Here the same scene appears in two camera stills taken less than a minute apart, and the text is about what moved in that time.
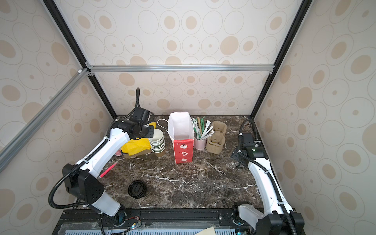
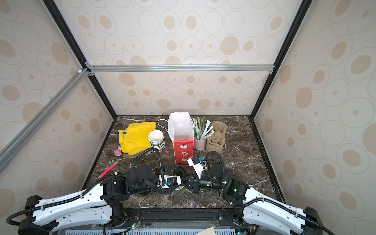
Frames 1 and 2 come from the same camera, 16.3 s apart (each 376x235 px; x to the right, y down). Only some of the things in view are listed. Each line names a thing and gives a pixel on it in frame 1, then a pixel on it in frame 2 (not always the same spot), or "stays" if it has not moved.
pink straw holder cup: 200,144 stays
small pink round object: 118,153 stays
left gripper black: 151,134 -> 168,190
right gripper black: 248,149 -> 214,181
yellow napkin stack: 132,146 stays
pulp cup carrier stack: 215,143 stays
